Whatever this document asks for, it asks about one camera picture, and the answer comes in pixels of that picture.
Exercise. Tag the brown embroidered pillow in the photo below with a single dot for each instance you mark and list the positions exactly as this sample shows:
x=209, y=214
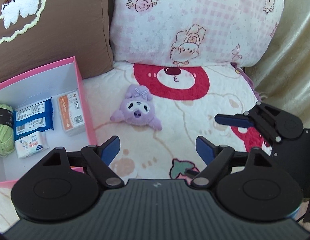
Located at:
x=38, y=32

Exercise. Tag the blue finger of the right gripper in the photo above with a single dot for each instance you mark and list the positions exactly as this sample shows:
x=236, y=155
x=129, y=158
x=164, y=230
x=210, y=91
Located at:
x=237, y=120

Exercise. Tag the pink storage box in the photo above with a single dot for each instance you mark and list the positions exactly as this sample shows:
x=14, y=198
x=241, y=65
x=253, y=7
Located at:
x=37, y=85

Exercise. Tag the green yarn ball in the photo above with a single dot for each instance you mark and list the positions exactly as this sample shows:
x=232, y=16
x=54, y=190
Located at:
x=7, y=143

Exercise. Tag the blue wet wipes pack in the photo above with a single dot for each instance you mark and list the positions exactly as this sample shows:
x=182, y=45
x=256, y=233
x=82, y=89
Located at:
x=37, y=117

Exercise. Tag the purple plush toy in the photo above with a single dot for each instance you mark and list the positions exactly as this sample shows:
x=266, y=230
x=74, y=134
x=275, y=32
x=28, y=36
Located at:
x=137, y=108

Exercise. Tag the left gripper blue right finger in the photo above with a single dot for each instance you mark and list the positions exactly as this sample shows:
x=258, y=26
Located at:
x=206, y=149

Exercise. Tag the white tissue pack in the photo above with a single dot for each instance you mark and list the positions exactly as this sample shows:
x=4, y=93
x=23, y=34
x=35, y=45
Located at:
x=31, y=144

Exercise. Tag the beige curtain fabric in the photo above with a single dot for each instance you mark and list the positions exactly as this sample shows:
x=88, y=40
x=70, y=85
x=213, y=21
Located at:
x=282, y=76

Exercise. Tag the clear cotton swab box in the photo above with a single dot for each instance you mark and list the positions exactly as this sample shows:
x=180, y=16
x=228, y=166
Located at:
x=71, y=113

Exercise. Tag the white pink rabbit pillow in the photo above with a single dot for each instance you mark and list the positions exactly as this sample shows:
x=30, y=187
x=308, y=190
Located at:
x=193, y=33

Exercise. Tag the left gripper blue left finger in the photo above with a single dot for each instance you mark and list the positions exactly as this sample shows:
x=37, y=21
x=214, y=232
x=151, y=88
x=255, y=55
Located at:
x=109, y=149

